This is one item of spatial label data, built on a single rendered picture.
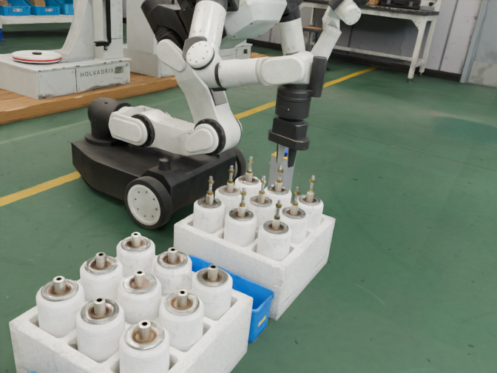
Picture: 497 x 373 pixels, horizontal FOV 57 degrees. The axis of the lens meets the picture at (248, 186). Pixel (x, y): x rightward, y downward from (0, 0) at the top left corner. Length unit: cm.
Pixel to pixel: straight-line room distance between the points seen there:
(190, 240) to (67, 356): 56
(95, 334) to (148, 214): 84
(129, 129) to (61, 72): 141
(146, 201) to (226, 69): 71
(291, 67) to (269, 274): 57
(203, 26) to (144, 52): 273
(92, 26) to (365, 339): 292
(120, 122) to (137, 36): 216
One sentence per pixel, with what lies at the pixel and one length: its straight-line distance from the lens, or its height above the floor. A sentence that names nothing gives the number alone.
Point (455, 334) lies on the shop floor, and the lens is 154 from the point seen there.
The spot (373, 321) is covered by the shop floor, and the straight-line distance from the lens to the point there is 147.
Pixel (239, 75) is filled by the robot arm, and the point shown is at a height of 67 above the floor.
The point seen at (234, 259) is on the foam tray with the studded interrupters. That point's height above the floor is 15.
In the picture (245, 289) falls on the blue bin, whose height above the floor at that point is 9.
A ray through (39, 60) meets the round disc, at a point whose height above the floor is 30.
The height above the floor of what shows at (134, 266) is 22.
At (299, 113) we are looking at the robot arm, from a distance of 116.
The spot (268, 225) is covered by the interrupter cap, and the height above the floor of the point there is 25.
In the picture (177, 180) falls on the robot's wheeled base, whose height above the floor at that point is 18.
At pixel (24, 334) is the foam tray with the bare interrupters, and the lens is 111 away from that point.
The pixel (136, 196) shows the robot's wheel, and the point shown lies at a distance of 176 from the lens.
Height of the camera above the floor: 89
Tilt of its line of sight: 24 degrees down
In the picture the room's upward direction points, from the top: 6 degrees clockwise
